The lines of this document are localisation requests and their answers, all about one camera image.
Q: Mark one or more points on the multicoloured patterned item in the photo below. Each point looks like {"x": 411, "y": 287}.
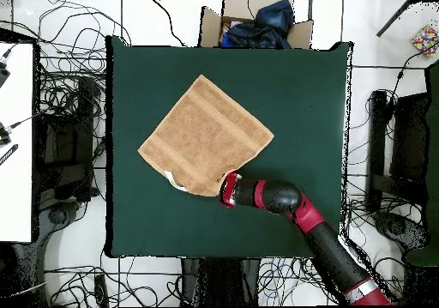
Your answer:
{"x": 425, "y": 40}

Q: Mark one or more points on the green cloth side table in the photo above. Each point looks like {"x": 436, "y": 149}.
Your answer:
{"x": 434, "y": 150}

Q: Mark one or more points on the dark blue clothing pile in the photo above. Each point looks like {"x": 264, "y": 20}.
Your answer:
{"x": 271, "y": 23}

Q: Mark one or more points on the black round stand foot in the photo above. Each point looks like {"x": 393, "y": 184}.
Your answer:
{"x": 58, "y": 216}
{"x": 398, "y": 225}

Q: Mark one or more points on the brown cardboard box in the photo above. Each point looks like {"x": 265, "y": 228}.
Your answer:
{"x": 211, "y": 30}

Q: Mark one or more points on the black power strip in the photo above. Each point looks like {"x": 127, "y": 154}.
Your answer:
{"x": 101, "y": 289}

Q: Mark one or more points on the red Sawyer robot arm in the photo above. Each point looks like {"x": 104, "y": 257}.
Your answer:
{"x": 308, "y": 215}

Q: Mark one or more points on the black equipment frame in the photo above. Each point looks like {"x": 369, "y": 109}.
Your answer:
{"x": 65, "y": 140}

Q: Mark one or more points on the thin black rod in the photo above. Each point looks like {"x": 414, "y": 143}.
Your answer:
{"x": 394, "y": 18}

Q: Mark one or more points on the black slotted strip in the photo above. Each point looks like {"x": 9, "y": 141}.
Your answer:
{"x": 8, "y": 154}

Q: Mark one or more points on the white side table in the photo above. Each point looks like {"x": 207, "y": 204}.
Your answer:
{"x": 17, "y": 184}

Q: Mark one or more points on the dark green table cloth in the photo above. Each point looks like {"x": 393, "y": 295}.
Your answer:
{"x": 291, "y": 98}

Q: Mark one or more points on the tan terry towel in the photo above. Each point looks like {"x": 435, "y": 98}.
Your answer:
{"x": 205, "y": 136}

